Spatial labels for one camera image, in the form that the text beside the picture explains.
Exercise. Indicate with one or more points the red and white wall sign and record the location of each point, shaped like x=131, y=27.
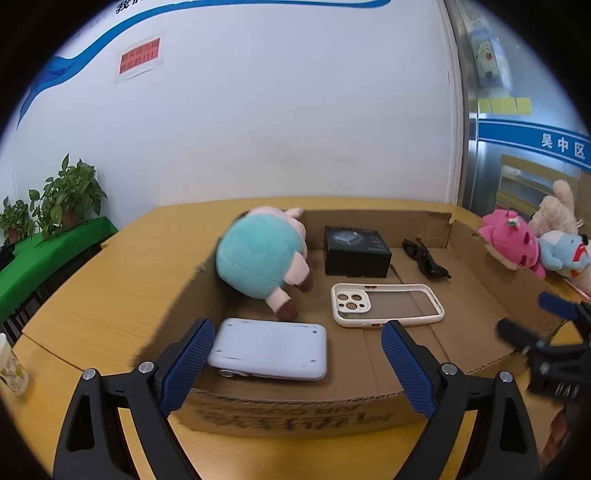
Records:
x=138, y=60

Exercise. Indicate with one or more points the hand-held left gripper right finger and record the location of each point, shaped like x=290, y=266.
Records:
x=408, y=364

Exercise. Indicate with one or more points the beige plush toy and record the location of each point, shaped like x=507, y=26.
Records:
x=556, y=212

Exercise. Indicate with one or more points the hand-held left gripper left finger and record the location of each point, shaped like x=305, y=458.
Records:
x=184, y=364

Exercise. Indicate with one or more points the small black product box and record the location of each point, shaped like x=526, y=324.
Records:
x=355, y=254

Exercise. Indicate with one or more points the metal framed glass door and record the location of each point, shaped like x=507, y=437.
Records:
x=489, y=175

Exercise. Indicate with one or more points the teal and pink pig plush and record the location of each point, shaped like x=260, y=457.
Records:
x=258, y=258

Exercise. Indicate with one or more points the large potted green plant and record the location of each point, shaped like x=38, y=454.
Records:
x=69, y=194

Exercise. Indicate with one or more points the blue door banner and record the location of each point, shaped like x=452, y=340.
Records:
x=531, y=136

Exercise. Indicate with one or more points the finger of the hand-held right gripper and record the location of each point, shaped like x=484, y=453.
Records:
x=517, y=334
x=555, y=302

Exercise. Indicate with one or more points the small potted green plant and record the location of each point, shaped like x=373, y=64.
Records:
x=16, y=221

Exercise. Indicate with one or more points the black sunglasses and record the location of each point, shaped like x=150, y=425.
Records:
x=427, y=263

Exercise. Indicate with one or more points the white flat plastic device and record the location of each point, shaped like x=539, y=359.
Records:
x=272, y=348

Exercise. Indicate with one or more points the cartoon sheep poster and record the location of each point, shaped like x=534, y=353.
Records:
x=487, y=57

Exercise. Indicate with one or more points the cream clear phone case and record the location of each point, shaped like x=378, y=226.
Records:
x=344, y=304

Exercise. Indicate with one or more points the yellow sticky note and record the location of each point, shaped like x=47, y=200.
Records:
x=509, y=105
x=523, y=106
x=497, y=105
x=484, y=105

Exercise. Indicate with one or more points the white printed paper cup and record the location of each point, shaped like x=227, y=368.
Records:
x=11, y=364

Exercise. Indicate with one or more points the pink plush toy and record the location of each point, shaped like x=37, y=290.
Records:
x=510, y=240

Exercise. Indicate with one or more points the brown cardboard box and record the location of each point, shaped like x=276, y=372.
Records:
x=471, y=295

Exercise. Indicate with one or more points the light blue plush toy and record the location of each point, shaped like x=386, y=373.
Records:
x=561, y=251

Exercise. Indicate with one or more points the green covered table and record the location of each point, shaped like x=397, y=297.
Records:
x=41, y=258

